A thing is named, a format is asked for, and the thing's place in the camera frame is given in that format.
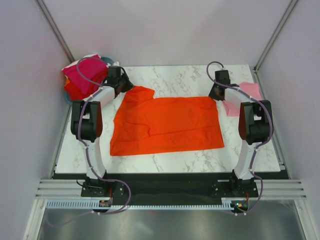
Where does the teal laundry basket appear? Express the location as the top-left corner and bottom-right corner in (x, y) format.
(64, 55), (115, 105)

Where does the magenta t shirt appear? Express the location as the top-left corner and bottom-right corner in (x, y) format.
(62, 54), (108, 94)

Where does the aluminium frame rail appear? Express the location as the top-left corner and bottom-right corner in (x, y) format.
(35, 179), (307, 200)

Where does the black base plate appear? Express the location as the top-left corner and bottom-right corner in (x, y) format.
(80, 171), (258, 206)

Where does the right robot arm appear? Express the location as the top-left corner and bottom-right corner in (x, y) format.
(209, 69), (274, 197)

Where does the white slotted cable duct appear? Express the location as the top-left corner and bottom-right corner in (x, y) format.
(46, 199), (248, 211)

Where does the orange t shirt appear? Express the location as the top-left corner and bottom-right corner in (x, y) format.
(110, 86), (225, 157)

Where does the red t shirt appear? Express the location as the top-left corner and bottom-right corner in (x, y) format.
(63, 76), (99, 101)

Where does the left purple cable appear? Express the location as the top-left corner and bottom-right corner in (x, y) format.
(75, 56), (132, 216)

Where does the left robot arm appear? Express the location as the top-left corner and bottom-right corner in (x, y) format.
(70, 65), (134, 198)

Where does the pink folded t shirt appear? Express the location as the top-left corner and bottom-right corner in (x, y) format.
(222, 82), (262, 117)

